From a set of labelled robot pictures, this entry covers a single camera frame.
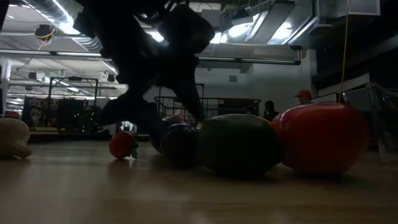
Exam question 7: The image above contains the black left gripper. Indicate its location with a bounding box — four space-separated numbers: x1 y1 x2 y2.
98 5 216 147

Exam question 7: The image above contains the round purple plum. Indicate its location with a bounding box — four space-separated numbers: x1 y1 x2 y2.
160 123 201 166

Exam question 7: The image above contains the small red strawberry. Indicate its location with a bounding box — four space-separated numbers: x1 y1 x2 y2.
108 131 140 160

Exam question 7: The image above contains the metal wire basket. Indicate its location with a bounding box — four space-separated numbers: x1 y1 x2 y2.
153 95 262 125

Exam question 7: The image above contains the green avocado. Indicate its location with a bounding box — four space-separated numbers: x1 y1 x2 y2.
198 113 285 179

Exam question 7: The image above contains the white garlic bulb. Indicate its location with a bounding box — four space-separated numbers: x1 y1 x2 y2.
0 117 34 159

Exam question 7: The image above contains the long red pepper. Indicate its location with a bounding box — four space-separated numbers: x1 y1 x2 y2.
269 101 371 175

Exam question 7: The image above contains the person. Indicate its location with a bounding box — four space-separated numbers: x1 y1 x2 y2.
262 100 280 122
294 89 314 106

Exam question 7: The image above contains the long overhead light bar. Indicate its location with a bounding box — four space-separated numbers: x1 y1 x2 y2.
0 49 302 66

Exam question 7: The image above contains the clear plastic container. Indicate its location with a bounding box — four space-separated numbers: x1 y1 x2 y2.
341 82 398 165

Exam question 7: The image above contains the black background rig frame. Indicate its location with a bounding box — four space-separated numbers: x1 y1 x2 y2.
47 76 100 131

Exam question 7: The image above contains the silver air duct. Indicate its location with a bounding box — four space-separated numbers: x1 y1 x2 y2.
24 0 103 52

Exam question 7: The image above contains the yellow black cable reel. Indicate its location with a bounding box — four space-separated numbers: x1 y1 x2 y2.
33 24 57 42

